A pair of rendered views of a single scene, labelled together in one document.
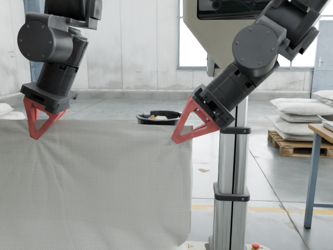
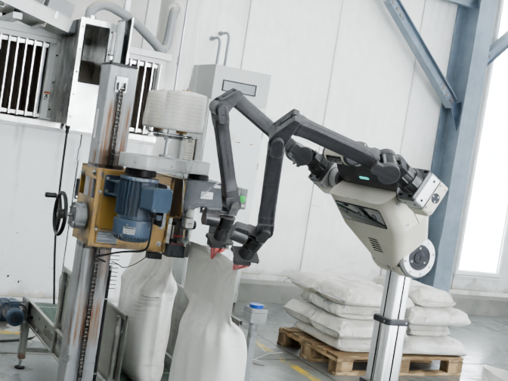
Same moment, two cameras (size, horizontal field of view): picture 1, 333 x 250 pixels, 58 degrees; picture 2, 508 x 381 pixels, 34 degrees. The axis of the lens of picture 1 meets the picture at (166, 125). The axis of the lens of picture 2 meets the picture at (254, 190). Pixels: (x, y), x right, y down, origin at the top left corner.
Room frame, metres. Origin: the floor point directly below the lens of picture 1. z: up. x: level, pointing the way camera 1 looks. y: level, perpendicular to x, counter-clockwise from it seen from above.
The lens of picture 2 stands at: (-1.15, -2.65, 1.52)
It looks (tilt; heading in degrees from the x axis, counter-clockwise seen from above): 3 degrees down; 58
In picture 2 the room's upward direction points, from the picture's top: 9 degrees clockwise
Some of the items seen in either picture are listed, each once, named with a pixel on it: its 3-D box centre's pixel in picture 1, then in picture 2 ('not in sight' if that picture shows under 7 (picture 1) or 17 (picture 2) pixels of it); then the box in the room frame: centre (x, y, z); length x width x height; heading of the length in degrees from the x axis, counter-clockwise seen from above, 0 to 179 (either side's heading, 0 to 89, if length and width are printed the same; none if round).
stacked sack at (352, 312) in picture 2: not in sight; (342, 303); (2.93, 2.29, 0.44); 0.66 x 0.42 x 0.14; 79
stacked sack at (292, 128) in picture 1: (305, 127); not in sight; (3.63, -1.72, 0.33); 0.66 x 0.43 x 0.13; 85
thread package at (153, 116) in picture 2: not in sight; (161, 109); (0.38, 0.58, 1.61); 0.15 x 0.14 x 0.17; 85
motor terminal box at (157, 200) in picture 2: not in sight; (156, 202); (0.25, 0.23, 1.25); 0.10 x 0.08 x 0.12; 20
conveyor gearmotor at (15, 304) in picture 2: not in sight; (14, 311); (0.38, 2.13, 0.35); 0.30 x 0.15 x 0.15; 85
